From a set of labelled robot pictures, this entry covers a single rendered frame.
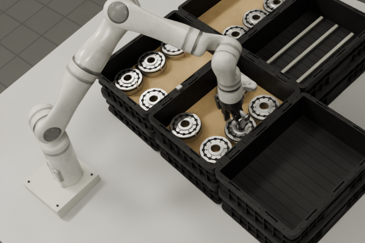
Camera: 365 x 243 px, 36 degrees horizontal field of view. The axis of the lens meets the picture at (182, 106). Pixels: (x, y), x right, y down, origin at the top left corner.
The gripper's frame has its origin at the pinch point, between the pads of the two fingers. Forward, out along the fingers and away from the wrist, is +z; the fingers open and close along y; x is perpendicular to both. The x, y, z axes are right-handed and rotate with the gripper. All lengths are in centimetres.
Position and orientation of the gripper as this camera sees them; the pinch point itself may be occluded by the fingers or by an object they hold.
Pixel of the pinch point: (233, 121)
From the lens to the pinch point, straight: 178.3
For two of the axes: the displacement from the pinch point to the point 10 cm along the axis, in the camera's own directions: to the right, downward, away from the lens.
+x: 7.4, -5.8, 3.3
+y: 6.5, 5.4, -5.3
